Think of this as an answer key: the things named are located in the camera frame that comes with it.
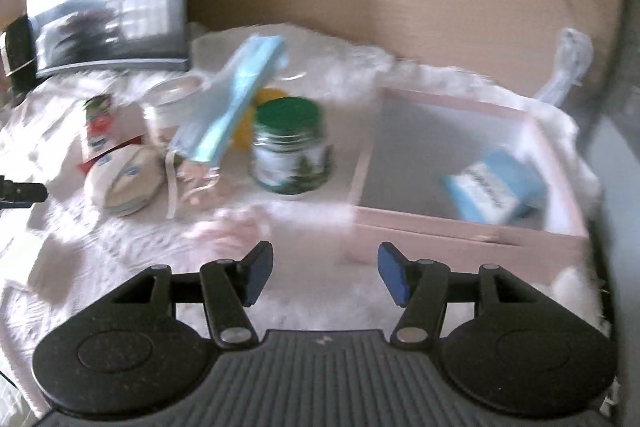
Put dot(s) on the red snack packet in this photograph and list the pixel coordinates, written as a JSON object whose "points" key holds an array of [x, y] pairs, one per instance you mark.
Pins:
{"points": [[102, 127]]}

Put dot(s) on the white fluffy blanket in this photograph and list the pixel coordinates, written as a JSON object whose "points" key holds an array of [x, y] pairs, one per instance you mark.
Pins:
{"points": [[125, 252]]}

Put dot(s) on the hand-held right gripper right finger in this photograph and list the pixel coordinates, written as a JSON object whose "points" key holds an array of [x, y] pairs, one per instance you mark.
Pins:
{"points": [[392, 274]]}

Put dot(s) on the green lid glass jar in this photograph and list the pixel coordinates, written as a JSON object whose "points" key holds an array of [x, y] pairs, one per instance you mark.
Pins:
{"points": [[292, 147]]}

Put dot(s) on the wooden lid glass jar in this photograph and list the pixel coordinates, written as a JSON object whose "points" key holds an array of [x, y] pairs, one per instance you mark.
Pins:
{"points": [[167, 107]]}

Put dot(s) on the yellow printed fabric pouch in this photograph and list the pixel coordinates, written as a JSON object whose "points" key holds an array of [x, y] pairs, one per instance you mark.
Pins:
{"points": [[270, 97]]}

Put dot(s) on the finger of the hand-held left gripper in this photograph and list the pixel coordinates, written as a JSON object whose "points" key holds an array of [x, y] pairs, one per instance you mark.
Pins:
{"points": [[22, 192]]}

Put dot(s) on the blue tissue packet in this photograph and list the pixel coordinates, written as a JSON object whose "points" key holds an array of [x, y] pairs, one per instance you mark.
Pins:
{"points": [[492, 187]]}

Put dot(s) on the blue face mask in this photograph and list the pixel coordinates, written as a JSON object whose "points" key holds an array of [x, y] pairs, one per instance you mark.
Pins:
{"points": [[235, 97]]}

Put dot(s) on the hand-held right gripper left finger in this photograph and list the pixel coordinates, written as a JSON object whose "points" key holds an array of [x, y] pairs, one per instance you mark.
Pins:
{"points": [[258, 274]]}

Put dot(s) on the clear plastic bag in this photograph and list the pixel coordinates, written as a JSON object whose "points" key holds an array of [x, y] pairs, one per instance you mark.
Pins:
{"points": [[567, 67]]}

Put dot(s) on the pink box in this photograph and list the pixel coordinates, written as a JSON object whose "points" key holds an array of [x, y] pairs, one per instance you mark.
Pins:
{"points": [[450, 237]]}

